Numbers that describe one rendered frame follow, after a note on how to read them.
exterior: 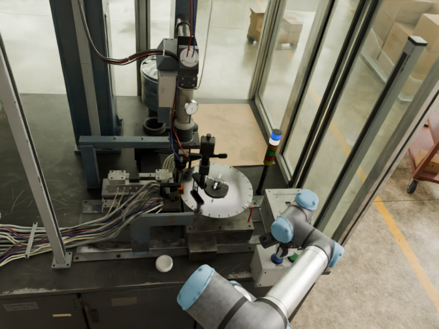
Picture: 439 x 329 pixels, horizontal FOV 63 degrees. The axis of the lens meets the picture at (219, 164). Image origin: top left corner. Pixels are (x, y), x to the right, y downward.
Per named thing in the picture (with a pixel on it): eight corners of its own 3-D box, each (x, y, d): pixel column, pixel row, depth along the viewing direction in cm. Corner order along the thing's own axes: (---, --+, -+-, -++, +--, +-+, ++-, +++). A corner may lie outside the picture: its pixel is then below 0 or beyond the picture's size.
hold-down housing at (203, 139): (210, 169, 148) (216, 131, 135) (209, 177, 145) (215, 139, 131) (197, 168, 148) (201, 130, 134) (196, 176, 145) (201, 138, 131)
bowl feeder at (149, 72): (189, 105, 237) (193, 55, 212) (193, 134, 215) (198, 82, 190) (141, 104, 231) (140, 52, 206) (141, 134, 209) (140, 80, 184)
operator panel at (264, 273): (309, 260, 161) (319, 241, 151) (317, 282, 153) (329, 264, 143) (249, 264, 156) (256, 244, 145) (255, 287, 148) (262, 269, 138)
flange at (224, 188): (229, 198, 155) (230, 194, 153) (204, 196, 153) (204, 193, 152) (227, 179, 163) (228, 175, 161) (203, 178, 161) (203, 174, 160)
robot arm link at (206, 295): (247, 335, 126) (212, 344, 77) (215, 306, 132) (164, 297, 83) (267, 306, 128) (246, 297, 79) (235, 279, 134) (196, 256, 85)
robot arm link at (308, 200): (291, 196, 115) (304, 183, 120) (282, 217, 123) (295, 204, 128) (312, 210, 112) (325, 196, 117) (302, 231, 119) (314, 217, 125)
